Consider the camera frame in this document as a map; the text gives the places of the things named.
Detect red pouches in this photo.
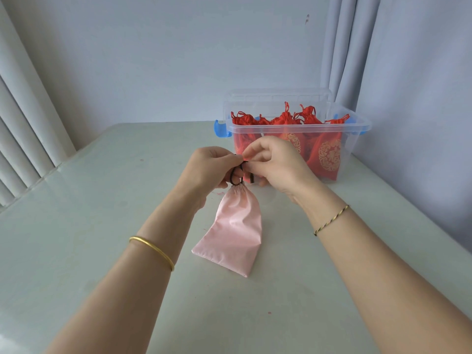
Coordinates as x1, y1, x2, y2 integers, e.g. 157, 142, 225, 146
230, 101, 351, 181

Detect white vertical blinds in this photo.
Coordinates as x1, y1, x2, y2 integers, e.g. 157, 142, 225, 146
0, 3, 76, 209

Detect clear plastic storage box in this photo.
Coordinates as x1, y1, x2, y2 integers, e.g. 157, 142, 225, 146
214, 101, 372, 183

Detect person's right hand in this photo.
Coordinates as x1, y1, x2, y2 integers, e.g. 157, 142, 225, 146
241, 136, 322, 204

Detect person's left hand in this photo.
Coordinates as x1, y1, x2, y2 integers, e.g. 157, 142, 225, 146
176, 146, 245, 211

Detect gold bangle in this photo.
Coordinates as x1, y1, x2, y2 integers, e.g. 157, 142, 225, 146
129, 236, 176, 272

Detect person's right forearm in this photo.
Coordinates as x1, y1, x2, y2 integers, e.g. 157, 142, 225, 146
295, 180, 472, 354

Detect pink drawstring pouch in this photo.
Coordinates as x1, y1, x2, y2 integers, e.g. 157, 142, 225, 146
191, 160, 263, 278

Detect thin braided bracelet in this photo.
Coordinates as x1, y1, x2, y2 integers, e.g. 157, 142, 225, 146
313, 204, 350, 237

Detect person's left forearm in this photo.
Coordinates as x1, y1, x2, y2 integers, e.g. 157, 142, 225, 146
46, 187, 200, 354

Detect grey curtain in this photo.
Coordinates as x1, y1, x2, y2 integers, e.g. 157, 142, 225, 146
320, 0, 472, 251

